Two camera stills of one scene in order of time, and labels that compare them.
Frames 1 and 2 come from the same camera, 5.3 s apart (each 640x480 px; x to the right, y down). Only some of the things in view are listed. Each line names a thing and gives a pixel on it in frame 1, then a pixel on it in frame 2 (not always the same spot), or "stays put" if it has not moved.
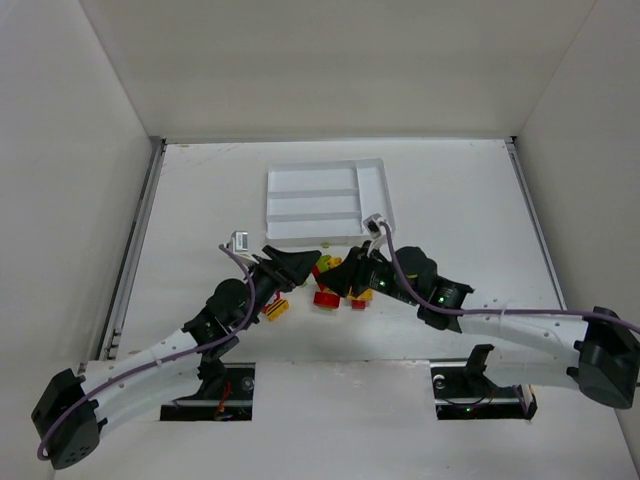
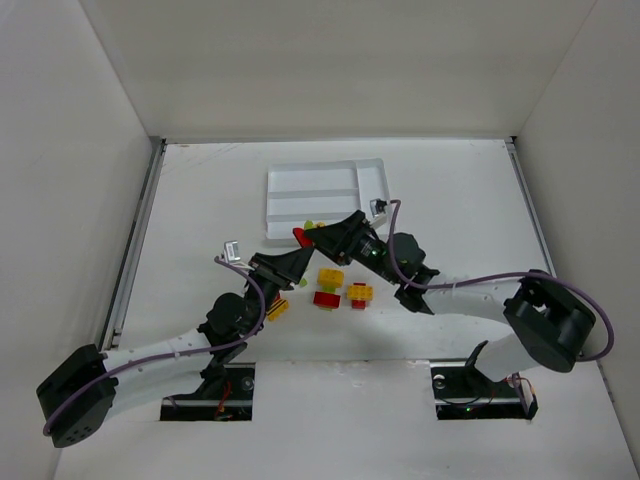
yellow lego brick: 367,294 stays put
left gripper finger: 289,272 stays put
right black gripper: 363,268 -> 350,240
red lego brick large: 326,300 stays put
